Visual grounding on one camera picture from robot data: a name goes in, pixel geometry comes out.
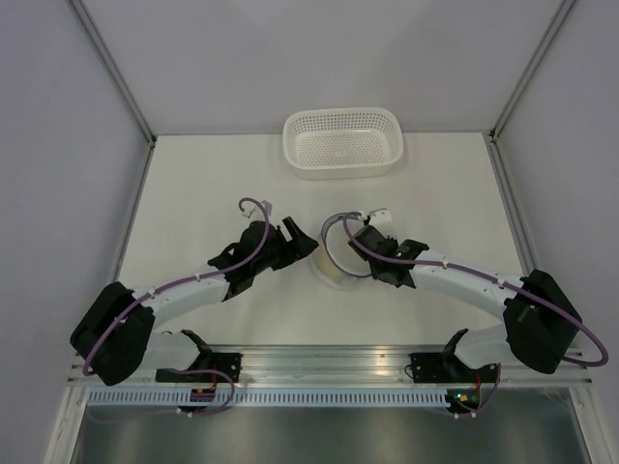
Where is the round white mesh laundry bag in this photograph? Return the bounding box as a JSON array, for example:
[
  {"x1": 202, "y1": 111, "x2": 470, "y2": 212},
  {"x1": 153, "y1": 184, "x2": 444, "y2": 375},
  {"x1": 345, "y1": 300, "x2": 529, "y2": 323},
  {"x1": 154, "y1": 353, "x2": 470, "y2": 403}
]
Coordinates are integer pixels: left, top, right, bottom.
[{"x1": 309, "y1": 212, "x2": 371, "y2": 290}]

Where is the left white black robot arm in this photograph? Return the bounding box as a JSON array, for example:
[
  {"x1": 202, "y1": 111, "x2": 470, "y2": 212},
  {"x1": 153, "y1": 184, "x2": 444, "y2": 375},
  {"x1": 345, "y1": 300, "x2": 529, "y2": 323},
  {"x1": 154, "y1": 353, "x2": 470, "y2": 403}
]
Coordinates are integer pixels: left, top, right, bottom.
[{"x1": 70, "y1": 217, "x2": 318, "y2": 386}]

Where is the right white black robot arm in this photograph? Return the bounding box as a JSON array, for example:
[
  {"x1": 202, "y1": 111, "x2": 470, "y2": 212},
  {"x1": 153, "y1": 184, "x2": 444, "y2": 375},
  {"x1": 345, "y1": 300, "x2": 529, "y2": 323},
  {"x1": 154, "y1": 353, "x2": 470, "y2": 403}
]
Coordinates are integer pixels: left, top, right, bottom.
[{"x1": 348, "y1": 225, "x2": 582, "y2": 382}]

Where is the white perforated plastic basket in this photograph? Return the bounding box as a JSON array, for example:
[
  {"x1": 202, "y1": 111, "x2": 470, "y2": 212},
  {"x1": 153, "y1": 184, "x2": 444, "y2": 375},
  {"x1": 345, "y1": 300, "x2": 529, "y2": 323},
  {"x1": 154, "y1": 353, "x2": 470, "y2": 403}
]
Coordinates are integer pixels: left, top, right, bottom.
[{"x1": 282, "y1": 107, "x2": 404, "y2": 181}]

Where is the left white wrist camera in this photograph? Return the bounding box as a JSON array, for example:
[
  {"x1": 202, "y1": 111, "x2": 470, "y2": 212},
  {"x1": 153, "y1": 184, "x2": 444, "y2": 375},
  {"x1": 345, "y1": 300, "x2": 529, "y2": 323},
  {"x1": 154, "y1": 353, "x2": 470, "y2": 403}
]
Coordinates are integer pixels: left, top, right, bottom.
[{"x1": 242, "y1": 200, "x2": 273, "y2": 220}]

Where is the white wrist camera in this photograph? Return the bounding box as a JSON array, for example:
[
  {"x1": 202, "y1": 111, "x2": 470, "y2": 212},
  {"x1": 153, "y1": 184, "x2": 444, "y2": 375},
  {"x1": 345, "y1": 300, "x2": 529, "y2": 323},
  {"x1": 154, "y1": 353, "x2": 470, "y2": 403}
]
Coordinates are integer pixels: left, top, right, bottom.
[
  {"x1": 242, "y1": 200, "x2": 273, "y2": 220},
  {"x1": 362, "y1": 208, "x2": 393, "y2": 230}
]

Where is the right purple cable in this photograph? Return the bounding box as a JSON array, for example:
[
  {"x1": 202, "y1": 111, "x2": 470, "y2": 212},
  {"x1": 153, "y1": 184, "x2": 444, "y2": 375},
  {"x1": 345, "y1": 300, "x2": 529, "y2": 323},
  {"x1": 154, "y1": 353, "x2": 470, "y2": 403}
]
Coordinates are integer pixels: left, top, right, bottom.
[{"x1": 341, "y1": 210, "x2": 609, "y2": 366}]

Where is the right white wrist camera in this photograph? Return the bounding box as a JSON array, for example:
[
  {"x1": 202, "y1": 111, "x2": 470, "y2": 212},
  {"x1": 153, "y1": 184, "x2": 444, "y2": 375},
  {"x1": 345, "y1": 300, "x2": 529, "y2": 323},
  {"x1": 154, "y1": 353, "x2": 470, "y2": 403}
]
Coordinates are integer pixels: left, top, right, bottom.
[{"x1": 362, "y1": 208, "x2": 393, "y2": 230}]

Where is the aluminium mounting rail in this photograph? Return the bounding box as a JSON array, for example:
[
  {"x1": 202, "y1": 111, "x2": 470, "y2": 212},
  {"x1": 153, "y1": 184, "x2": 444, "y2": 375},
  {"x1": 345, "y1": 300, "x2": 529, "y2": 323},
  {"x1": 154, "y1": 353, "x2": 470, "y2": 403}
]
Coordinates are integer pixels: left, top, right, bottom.
[{"x1": 67, "y1": 343, "x2": 594, "y2": 388}]

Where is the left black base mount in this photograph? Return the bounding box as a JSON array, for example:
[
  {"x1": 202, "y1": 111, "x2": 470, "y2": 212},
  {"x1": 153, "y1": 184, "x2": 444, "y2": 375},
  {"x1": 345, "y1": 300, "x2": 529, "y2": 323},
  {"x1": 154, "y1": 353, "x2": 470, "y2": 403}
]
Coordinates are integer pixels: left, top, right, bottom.
[{"x1": 155, "y1": 352, "x2": 243, "y2": 384}]

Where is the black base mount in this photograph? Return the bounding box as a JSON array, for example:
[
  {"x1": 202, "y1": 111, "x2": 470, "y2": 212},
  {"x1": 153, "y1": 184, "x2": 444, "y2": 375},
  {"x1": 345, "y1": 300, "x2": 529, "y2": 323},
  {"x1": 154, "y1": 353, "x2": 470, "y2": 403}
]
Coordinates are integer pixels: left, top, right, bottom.
[
  {"x1": 404, "y1": 352, "x2": 457, "y2": 384},
  {"x1": 155, "y1": 352, "x2": 243, "y2": 384}
]

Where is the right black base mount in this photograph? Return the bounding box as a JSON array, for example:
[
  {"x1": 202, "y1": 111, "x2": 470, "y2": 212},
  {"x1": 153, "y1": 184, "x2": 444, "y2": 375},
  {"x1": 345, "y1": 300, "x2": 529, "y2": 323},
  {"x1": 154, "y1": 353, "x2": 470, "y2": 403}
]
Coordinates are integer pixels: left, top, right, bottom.
[{"x1": 404, "y1": 352, "x2": 457, "y2": 384}]

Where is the white slotted cable duct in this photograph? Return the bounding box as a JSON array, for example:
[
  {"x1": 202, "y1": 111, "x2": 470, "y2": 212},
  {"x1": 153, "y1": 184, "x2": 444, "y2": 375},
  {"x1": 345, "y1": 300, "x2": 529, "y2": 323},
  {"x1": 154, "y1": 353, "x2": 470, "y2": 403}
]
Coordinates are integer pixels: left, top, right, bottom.
[{"x1": 87, "y1": 387, "x2": 449, "y2": 408}]

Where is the left aluminium frame post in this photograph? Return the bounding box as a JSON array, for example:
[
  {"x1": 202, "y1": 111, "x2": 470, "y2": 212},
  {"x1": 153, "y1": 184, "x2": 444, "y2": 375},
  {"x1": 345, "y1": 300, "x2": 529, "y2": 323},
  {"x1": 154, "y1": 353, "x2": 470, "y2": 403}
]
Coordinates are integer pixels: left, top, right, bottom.
[{"x1": 66, "y1": 0, "x2": 157, "y2": 148}]

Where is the aluminium frame post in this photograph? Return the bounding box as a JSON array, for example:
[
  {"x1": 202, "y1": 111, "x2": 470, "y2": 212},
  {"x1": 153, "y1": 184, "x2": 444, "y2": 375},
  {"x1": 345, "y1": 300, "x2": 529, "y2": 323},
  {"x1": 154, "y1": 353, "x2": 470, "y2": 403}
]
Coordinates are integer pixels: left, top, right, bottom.
[
  {"x1": 488, "y1": 0, "x2": 579, "y2": 144},
  {"x1": 66, "y1": 0, "x2": 157, "y2": 148}
]

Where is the right aluminium frame post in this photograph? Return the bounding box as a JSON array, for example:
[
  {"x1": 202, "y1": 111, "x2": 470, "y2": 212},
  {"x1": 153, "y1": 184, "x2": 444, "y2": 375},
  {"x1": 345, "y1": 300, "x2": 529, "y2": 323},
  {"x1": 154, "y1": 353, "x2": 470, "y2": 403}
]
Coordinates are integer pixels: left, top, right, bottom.
[{"x1": 488, "y1": 0, "x2": 579, "y2": 144}]

